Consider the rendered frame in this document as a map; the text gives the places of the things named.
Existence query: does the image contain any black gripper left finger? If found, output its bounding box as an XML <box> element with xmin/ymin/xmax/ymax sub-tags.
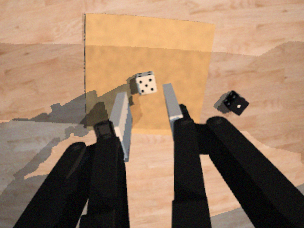
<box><xmin>13</xmin><ymin>92</ymin><xmax>133</xmax><ymax>228</ymax></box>

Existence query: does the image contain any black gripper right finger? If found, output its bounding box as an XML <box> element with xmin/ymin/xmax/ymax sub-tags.
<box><xmin>162</xmin><ymin>83</ymin><xmax>304</xmax><ymax>228</ymax></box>

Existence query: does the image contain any white die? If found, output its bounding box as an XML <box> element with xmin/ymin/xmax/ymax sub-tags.
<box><xmin>136</xmin><ymin>71</ymin><xmax>157</xmax><ymax>95</ymax></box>

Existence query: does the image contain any orange flat mat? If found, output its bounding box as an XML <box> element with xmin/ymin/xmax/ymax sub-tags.
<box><xmin>85</xmin><ymin>13</ymin><xmax>216</xmax><ymax>136</ymax></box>

